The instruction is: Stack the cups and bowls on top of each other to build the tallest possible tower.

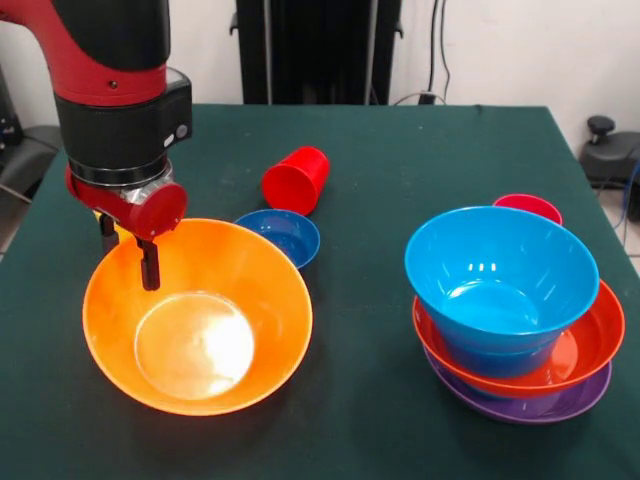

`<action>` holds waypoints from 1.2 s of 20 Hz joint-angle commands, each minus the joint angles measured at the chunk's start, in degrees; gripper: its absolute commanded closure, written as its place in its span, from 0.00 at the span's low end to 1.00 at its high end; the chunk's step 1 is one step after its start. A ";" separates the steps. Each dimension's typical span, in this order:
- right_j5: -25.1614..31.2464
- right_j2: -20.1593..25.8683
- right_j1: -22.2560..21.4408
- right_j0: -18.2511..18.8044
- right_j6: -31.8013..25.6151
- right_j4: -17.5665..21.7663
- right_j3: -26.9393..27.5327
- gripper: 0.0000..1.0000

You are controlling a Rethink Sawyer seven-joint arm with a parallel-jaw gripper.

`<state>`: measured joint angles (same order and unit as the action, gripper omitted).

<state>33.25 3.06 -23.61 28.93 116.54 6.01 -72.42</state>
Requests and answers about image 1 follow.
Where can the small dark blue bowl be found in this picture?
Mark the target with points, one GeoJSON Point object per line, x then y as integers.
{"type": "Point", "coordinates": [295, 235]}

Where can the pink-red cup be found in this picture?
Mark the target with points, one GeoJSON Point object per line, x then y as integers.
{"type": "Point", "coordinates": [530, 206]}

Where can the straight-walled teal blue bowl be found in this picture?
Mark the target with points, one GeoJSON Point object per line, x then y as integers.
{"type": "Point", "coordinates": [500, 362]}

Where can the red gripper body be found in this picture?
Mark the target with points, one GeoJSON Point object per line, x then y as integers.
{"type": "Point", "coordinates": [150, 210]}

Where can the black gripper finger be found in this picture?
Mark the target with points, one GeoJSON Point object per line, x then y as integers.
{"type": "Point", "coordinates": [149, 265]}
{"type": "Point", "coordinates": [108, 235]}

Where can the yellow cup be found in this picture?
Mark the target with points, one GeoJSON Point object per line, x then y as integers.
{"type": "Point", "coordinates": [121, 232]}

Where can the large orange bowl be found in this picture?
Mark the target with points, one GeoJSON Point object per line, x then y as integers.
{"type": "Point", "coordinates": [250, 280]}

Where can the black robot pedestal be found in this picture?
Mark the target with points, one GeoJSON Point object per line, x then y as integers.
{"type": "Point", "coordinates": [310, 50]}

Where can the black chair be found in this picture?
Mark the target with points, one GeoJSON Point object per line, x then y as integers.
{"type": "Point", "coordinates": [27, 155]}

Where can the shallow purple bowl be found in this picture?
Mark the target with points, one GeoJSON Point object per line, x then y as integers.
{"type": "Point", "coordinates": [525, 412]}

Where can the red cup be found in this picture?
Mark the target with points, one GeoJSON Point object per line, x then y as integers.
{"type": "Point", "coordinates": [292, 190]}

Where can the large blue bowl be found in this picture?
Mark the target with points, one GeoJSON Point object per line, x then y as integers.
{"type": "Point", "coordinates": [500, 265]}

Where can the black base with knob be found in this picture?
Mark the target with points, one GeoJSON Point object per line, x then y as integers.
{"type": "Point", "coordinates": [607, 150]}

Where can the shallow red-orange bowl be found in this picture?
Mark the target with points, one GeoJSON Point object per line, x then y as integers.
{"type": "Point", "coordinates": [600, 335]}

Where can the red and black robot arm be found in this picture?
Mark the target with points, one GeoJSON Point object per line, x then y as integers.
{"type": "Point", "coordinates": [110, 75]}

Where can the dark green tablecloth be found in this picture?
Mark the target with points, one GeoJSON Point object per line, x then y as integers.
{"type": "Point", "coordinates": [350, 440]}

